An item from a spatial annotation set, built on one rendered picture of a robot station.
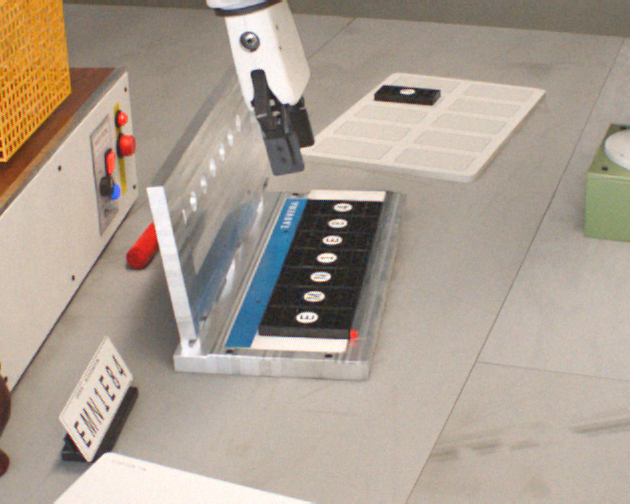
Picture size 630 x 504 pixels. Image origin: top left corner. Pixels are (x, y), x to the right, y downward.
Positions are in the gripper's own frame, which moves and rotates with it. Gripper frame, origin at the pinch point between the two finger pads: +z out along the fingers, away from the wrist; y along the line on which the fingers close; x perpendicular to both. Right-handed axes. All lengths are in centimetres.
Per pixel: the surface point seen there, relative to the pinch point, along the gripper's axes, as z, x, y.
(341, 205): 20.9, 4.5, 33.5
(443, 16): 56, 12, 249
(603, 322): 30.9, -26.8, 10.5
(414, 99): 24, -1, 79
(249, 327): 20.7, 10.7, 2.9
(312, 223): 20.3, 7.3, 28.0
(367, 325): 23.2, -1.8, 4.0
